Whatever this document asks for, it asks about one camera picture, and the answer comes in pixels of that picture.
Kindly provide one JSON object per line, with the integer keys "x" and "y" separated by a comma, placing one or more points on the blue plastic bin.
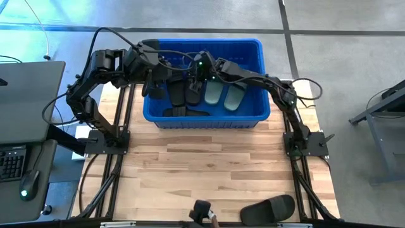
{"x": 246, "y": 114}

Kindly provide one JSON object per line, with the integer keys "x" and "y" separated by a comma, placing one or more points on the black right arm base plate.
{"x": 316, "y": 145}

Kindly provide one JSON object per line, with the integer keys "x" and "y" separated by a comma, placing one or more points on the black computer mouse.
{"x": 29, "y": 183}

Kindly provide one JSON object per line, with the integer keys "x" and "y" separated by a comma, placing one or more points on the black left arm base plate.
{"x": 98, "y": 145}

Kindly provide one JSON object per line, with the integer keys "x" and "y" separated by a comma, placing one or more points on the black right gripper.
{"x": 205, "y": 66}

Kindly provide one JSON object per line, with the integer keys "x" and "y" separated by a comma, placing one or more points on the silver aluminium rail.
{"x": 118, "y": 224}

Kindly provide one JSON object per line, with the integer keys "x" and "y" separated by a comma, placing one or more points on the black rubber slide sandal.
{"x": 267, "y": 209}
{"x": 193, "y": 97}
{"x": 177, "y": 93}
{"x": 186, "y": 112}

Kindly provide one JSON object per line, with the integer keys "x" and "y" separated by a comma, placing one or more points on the black desk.
{"x": 44, "y": 158}

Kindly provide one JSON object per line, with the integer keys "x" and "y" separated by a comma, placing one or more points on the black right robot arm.
{"x": 284, "y": 95}

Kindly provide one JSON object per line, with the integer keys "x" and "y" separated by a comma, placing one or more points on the black keyboard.
{"x": 11, "y": 163}

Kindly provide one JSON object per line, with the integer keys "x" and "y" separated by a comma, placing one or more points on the grey metal cart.
{"x": 379, "y": 133}

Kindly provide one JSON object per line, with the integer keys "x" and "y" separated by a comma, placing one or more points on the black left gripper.
{"x": 166, "y": 72}

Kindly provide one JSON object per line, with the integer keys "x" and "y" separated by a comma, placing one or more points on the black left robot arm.
{"x": 95, "y": 63}

